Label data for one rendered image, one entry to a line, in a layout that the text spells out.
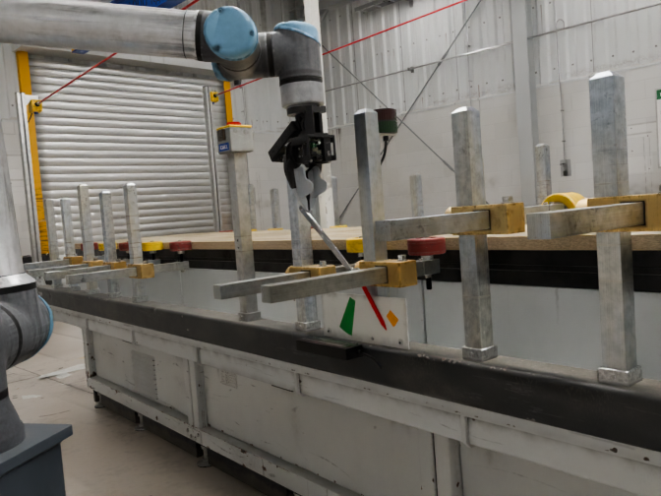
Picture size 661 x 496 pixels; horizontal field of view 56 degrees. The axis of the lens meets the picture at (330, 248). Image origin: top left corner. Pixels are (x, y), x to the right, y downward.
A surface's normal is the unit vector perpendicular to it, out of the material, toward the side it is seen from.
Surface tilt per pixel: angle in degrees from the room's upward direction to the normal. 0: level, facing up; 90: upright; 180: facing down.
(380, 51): 90
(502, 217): 90
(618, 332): 90
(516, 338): 90
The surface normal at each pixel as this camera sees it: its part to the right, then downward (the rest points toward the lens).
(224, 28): 0.13, 0.06
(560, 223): 0.64, 0.00
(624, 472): -0.77, 0.10
